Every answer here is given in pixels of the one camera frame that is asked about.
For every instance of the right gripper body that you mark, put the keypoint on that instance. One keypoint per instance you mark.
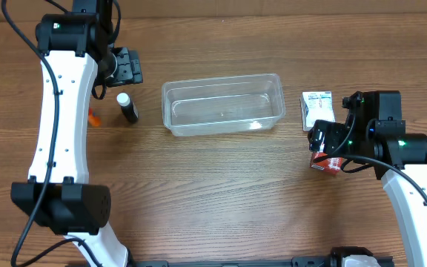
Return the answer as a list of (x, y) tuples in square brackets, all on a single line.
[(319, 138)]

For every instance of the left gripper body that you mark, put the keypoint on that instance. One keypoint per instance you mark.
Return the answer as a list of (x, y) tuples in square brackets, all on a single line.
[(127, 67)]

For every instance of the red and white box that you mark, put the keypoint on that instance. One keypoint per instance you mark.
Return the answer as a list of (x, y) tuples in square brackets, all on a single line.
[(330, 166)]

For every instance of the white carton box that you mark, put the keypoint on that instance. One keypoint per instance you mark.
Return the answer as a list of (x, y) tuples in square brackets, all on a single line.
[(316, 106)]

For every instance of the black bottle white cap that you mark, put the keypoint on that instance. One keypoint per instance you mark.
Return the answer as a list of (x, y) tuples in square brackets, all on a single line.
[(128, 108)]

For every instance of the orange bottle white cap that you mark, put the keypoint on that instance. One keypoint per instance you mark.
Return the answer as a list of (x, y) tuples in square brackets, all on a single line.
[(93, 120)]

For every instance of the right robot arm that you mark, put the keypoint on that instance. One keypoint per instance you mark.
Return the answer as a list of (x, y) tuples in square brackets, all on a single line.
[(374, 136)]

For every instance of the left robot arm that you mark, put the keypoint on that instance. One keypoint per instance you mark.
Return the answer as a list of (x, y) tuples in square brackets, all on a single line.
[(77, 52)]

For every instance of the clear plastic container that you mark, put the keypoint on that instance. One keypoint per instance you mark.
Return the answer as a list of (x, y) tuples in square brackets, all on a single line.
[(222, 105)]

